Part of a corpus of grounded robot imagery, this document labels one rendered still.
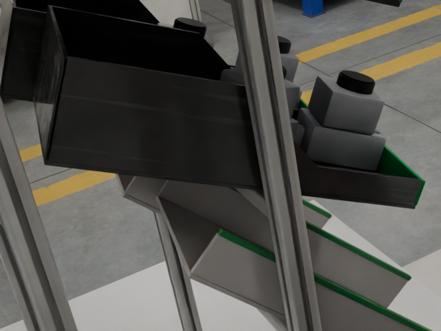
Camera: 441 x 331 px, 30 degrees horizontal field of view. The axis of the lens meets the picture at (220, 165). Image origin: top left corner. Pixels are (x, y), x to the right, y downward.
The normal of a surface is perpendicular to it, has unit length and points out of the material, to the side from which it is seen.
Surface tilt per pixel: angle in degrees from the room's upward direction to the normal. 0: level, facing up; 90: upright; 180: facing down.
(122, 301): 0
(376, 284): 90
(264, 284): 90
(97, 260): 0
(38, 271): 90
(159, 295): 0
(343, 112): 88
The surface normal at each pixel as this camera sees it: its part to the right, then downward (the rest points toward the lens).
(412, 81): -0.17, -0.87
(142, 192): 0.25, 0.41
